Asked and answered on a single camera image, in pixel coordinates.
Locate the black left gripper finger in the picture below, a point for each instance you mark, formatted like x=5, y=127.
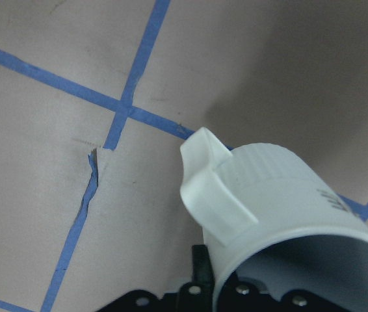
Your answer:
x=197, y=294

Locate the white mug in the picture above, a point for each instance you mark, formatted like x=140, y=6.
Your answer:
x=267, y=216

